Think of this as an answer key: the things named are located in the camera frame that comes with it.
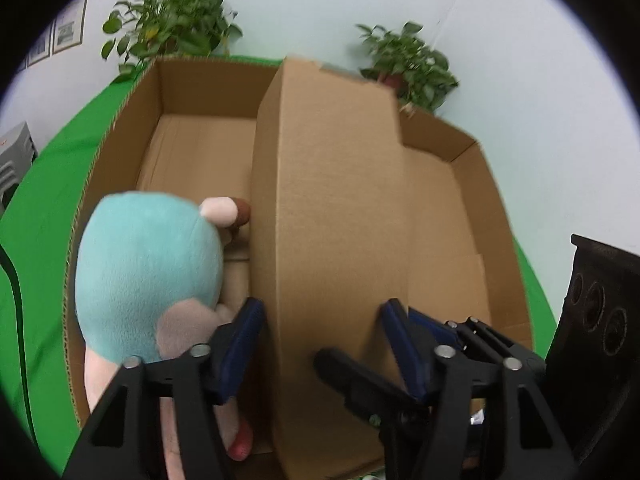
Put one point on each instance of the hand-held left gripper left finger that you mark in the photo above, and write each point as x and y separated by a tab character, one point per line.
245	340

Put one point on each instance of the wall of framed certificates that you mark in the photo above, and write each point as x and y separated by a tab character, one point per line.
70	22

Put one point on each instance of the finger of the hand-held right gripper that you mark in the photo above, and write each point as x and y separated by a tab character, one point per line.
480	332
350	375

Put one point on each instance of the pink and teal plush toy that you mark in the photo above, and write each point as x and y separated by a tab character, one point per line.
145	270

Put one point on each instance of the small leafy potted plant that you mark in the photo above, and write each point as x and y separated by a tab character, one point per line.
405	62

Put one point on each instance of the large leafy potted plant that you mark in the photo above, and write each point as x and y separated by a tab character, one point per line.
170	25

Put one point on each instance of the grey plastic stool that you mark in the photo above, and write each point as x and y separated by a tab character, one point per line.
15	155

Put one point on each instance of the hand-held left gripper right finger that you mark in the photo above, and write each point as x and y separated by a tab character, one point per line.
402	347

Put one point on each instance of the long narrow cardboard box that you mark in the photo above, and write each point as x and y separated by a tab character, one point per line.
330	210

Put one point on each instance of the large cardboard box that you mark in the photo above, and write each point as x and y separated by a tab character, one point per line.
200	150

